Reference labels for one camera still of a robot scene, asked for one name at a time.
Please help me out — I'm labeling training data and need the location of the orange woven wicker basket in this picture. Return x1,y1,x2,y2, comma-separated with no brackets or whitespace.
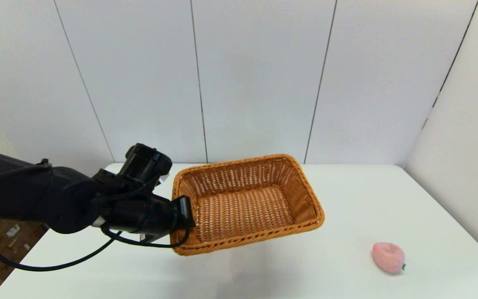
170,154,325,256

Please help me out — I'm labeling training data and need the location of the pink plush peach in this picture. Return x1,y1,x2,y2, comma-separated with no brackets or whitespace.
372,243,406,274

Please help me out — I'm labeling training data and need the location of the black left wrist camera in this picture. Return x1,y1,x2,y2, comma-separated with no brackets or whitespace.
118,143,173,188

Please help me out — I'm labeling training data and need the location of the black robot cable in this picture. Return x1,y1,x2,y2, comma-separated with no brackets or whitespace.
0,215,190,272

